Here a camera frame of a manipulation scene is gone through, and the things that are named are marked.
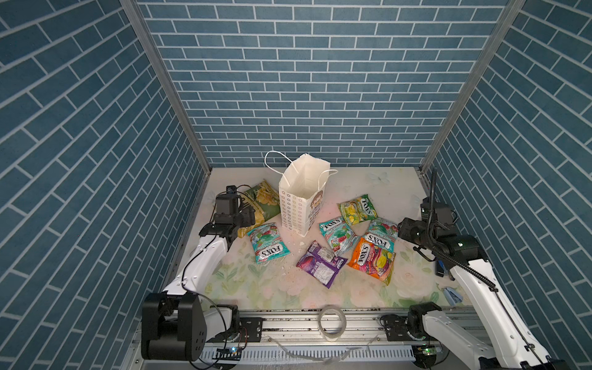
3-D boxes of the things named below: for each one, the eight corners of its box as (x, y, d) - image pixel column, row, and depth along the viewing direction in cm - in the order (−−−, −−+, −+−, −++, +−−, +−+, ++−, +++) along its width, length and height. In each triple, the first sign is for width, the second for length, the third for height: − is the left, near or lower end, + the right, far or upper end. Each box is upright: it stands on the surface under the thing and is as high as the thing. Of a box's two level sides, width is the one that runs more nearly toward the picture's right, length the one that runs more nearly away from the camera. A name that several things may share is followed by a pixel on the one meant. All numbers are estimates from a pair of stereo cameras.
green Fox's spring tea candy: (347, 227, 100) (348, 222, 98) (337, 207, 107) (338, 202, 105) (377, 218, 104) (379, 213, 101) (365, 199, 111) (367, 194, 108)
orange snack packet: (345, 264, 90) (346, 260, 87) (357, 237, 97) (359, 233, 95) (386, 285, 85) (389, 282, 82) (396, 255, 92) (399, 252, 90)
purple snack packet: (296, 267, 89) (295, 264, 87) (313, 243, 96) (314, 239, 93) (329, 290, 84) (330, 287, 81) (345, 262, 91) (347, 259, 88)
